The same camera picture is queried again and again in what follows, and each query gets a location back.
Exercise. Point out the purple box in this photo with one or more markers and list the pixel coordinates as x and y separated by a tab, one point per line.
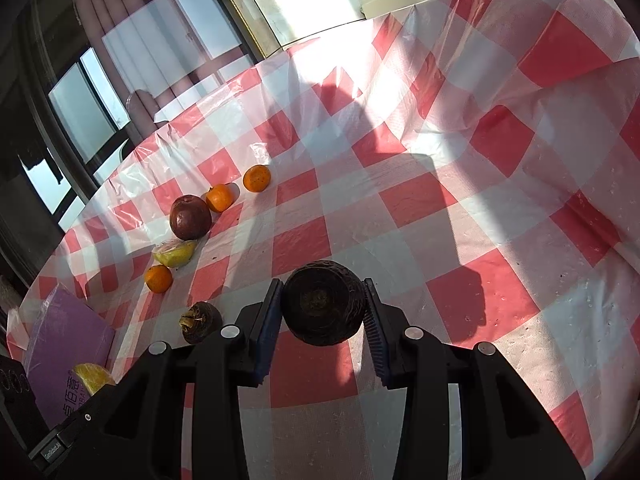
65	340

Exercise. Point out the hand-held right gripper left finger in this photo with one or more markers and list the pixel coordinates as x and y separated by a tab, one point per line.
265	332

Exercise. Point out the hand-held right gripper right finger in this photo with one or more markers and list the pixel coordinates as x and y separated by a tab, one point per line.
375	340

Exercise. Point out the dark red apple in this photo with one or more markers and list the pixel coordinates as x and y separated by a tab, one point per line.
190	217

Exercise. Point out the yellow-green pear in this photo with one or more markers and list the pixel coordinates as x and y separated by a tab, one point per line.
175	255

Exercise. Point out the red white checkered tablecloth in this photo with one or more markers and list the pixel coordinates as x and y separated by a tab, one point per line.
400	200

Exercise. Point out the dark mangosteen with stem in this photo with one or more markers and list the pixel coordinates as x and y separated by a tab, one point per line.
202	324

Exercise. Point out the small orange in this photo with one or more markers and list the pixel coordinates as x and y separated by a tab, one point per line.
158	279
256	178
220	198

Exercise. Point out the window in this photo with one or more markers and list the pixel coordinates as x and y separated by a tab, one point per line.
75	95

